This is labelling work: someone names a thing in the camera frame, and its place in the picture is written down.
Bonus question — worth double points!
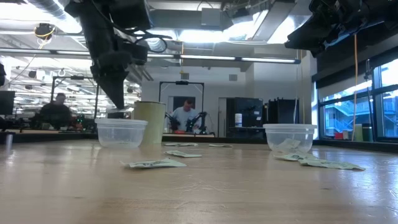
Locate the linear ceiling light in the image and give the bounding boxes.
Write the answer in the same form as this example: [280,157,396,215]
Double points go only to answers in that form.
[0,47,302,65]

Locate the person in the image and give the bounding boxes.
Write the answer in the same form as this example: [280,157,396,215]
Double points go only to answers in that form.
[39,92,73,130]
[169,98,202,133]

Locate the black aluminium table frame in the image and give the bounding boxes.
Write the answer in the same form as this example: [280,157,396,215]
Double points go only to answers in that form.
[0,130,398,154]

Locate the black monitor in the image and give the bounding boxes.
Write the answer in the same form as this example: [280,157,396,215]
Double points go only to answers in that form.
[0,90,16,116]

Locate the grey ceiling unit box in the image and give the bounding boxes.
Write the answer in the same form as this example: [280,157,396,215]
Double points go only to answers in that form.
[200,7,224,27]

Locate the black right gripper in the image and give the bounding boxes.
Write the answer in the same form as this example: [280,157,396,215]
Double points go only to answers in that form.
[284,0,386,58]

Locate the hanging yellow cable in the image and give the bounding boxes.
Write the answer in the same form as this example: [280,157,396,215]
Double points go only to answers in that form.
[351,33,359,141]

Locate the clear plastic bowl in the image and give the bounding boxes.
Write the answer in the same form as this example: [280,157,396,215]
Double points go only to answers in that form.
[262,123,318,154]
[95,118,149,149]

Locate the black yellow cord reel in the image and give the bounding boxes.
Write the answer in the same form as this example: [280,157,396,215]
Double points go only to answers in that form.
[34,22,57,41]

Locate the black camera cable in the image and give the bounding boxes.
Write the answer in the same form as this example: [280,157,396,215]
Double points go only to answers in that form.
[133,29,172,54]

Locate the dark green cup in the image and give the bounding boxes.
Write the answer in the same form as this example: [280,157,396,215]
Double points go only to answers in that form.
[362,123,374,142]

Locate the black cabinet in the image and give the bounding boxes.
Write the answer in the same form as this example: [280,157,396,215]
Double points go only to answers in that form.
[226,97,264,139]

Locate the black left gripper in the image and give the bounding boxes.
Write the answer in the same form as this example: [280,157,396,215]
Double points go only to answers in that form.
[81,12,131,110]

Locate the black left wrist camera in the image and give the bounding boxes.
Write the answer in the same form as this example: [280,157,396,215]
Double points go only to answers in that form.
[123,41,149,66]

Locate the black rack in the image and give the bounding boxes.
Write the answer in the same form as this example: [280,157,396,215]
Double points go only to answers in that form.
[267,98,300,125]

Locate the light green cup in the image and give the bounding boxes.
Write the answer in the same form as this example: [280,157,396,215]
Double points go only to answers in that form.
[353,123,364,142]

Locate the black tripod stand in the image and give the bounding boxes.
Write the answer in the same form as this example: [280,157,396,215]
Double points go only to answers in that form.
[364,58,374,125]

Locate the silver ventilation duct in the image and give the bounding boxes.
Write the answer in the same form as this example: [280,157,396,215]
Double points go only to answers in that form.
[24,0,83,34]

